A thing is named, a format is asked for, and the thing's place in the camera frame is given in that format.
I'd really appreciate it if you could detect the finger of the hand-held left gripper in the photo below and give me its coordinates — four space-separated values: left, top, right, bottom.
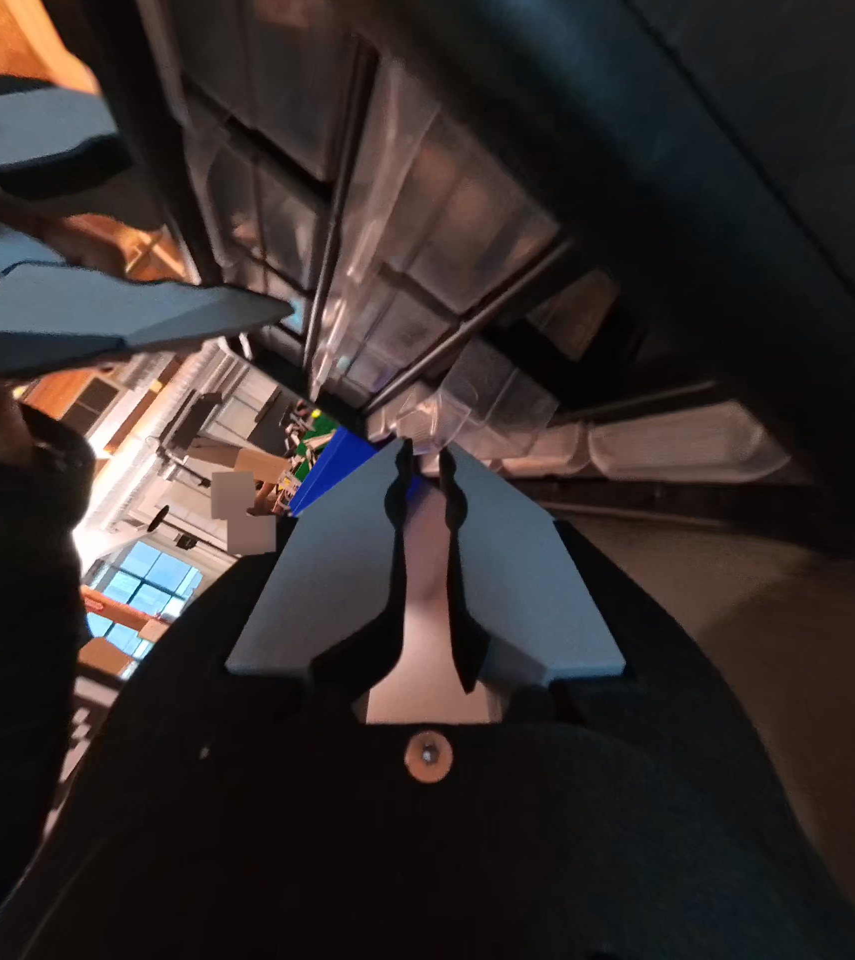
0 262 295 378
0 88 135 201

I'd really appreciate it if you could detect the person's left forearm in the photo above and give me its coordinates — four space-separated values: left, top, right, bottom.
0 405 99 960

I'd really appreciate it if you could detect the large window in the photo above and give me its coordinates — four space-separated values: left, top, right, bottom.
86 540 204 661

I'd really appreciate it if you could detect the transparent small drawer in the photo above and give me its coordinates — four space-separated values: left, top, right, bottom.
397 337 560 462

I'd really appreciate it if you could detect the cardboard box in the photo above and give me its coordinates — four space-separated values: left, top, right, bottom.
236 448 295 489

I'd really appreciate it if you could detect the blue plastic bin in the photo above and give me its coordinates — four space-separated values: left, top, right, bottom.
291 427 429 519

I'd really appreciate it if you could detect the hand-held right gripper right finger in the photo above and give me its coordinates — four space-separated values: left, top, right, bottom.
438 442 627 695

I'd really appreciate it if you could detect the black drawer cabinet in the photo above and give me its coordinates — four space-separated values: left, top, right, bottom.
60 0 855 556

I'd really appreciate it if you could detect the grid of clear drawers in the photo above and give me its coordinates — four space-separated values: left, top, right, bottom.
165 0 792 481

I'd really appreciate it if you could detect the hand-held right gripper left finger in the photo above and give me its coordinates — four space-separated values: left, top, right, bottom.
225 438 417 699

